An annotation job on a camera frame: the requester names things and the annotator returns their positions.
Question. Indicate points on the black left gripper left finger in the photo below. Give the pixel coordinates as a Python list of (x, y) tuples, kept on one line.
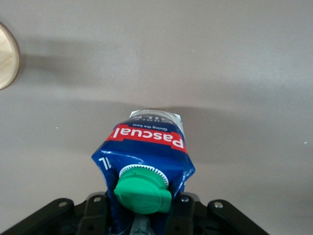
[(94, 215)]

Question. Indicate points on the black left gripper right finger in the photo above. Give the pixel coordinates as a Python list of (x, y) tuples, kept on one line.
[(185, 215)]

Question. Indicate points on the blue milk carton green cap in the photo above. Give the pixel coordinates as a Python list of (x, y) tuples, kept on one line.
[(146, 156)]

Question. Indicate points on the wooden cup tree stand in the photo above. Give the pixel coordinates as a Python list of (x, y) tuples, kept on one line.
[(7, 56)]

